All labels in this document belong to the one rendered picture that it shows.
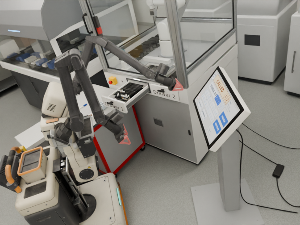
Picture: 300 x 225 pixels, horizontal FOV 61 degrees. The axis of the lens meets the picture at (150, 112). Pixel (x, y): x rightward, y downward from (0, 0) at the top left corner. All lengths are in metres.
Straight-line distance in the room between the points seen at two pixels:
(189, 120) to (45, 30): 1.59
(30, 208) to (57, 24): 1.71
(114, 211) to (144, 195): 0.46
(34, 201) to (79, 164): 0.35
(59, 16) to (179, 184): 2.00
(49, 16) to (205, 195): 2.19
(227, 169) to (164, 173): 0.92
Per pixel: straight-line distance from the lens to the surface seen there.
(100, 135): 2.40
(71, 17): 2.88
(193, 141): 2.42
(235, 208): 2.33
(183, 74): 2.00
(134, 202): 2.57
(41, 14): 2.72
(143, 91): 2.30
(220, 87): 1.64
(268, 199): 2.49
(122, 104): 2.14
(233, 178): 2.02
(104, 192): 2.37
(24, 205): 1.90
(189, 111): 2.19
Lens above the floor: 2.02
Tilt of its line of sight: 35 degrees down
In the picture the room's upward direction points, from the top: 15 degrees counter-clockwise
